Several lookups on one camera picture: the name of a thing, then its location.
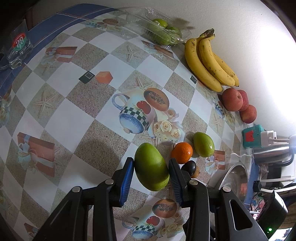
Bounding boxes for orange upper left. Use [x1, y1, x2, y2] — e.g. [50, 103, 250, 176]
[171, 142, 193, 164]

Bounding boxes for white chair frame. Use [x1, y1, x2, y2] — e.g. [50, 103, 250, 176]
[260, 176, 295, 193]

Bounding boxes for yellow banana bunch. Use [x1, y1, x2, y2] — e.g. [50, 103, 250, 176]
[184, 28, 239, 92]

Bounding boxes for checkered printed tablecloth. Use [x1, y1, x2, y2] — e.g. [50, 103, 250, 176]
[1, 11, 251, 240]

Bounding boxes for clear bag of green fruit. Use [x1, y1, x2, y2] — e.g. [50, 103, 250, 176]
[124, 7, 191, 49]

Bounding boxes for green fruit far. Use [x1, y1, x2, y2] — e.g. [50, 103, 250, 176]
[193, 132, 215, 158]

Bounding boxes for green mango-shaped fruit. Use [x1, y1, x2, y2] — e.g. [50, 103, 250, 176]
[134, 143, 170, 191]

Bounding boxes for white power strip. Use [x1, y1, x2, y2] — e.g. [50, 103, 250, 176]
[260, 131, 296, 147]

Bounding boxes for stainless steel basin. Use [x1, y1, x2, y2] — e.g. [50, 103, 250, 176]
[215, 162, 248, 203]

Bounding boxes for teal plastic box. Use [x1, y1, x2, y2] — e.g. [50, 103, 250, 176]
[242, 125, 264, 148]

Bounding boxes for stainless steel thermos jug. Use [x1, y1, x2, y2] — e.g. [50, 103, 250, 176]
[253, 143, 295, 168]

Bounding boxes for red apple middle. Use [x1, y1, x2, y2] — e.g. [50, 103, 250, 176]
[238, 90, 249, 111]

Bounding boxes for dark plum upper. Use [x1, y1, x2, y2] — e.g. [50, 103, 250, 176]
[181, 160, 197, 176]

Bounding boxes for red apple right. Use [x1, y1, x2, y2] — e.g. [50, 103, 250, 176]
[240, 104, 257, 123]

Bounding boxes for red apple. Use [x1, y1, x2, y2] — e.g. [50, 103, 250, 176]
[240, 104, 257, 123]
[238, 90, 249, 111]
[222, 88, 243, 111]

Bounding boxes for red apple front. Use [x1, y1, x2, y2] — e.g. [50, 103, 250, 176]
[222, 88, 243, 111]

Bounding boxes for small brown fruit upper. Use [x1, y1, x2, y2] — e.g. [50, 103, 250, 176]
[191, 166, 200, 179]

